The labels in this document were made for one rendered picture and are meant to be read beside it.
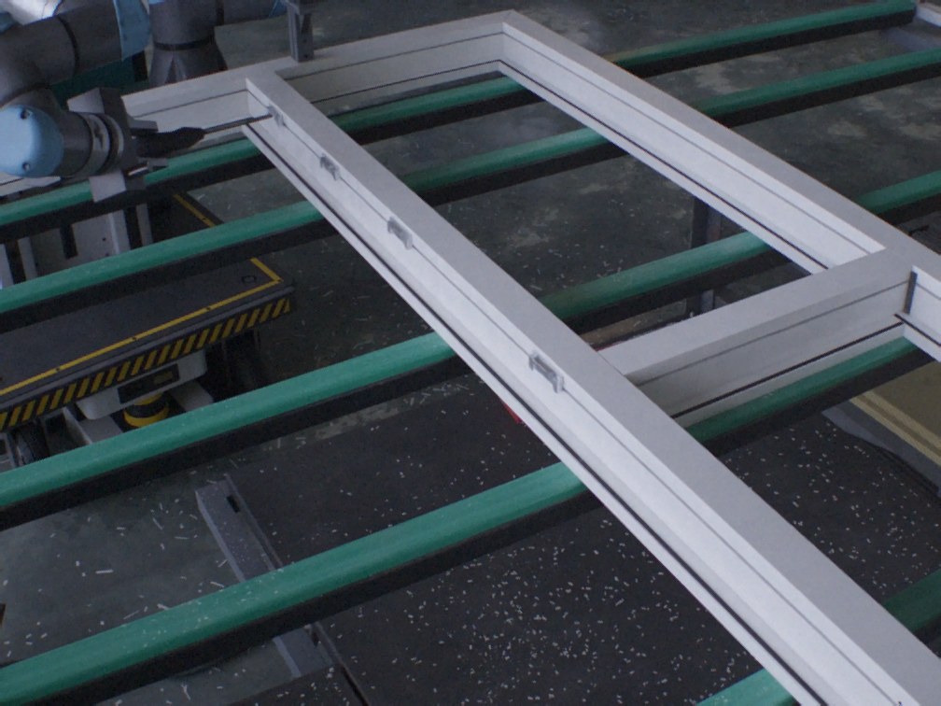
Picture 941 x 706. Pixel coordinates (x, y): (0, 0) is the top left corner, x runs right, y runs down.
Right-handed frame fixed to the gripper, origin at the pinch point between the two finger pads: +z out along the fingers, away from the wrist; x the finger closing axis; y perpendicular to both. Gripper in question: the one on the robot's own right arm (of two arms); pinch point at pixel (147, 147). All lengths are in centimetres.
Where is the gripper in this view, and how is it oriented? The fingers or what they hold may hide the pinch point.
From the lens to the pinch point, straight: 157.9
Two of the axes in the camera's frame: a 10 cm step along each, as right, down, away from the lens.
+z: 2.0, -1.3, 9.7
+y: 9.4, -2.7, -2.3
